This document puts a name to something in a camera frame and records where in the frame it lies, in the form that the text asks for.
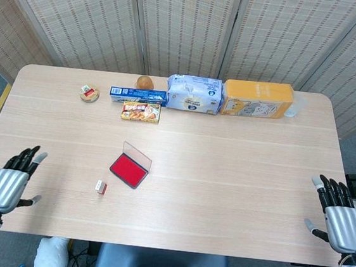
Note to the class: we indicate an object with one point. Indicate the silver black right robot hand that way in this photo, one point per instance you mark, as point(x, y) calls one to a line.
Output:
point(346, 229)

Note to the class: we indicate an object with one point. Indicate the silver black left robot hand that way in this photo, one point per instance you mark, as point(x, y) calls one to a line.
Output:
point(3, 190)

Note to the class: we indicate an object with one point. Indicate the small red white stamp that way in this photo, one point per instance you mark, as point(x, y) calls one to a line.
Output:
point(100, 187)

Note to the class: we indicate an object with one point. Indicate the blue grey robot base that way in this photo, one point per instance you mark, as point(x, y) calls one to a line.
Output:
point(164, 266)

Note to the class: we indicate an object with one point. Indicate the red ink pad clear lid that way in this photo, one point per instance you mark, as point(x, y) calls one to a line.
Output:
point(128, 169)

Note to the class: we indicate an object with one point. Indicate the white plastic bag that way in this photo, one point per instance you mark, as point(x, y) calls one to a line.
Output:
point(52, 254)

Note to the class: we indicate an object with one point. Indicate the round tan wooden box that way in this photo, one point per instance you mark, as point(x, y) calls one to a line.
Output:
point(89, 95)

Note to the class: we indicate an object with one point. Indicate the yellow curry food box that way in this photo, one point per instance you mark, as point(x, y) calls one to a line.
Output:
point(140, 113)

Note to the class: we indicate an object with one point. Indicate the yellow cat tissue pack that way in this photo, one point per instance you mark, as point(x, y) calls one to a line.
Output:
point(256, 97)

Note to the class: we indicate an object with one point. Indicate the blue toothpaste box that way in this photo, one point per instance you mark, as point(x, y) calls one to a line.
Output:
point(137, 95)

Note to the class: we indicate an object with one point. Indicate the round brown onion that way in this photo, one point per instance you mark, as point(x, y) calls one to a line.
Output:
point(144, 82)

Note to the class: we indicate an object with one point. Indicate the woven folding screen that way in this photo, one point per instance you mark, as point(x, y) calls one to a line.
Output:
point(81, 18)

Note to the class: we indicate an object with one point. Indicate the blue white tissue pack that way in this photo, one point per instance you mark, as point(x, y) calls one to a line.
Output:
point(193, 95)

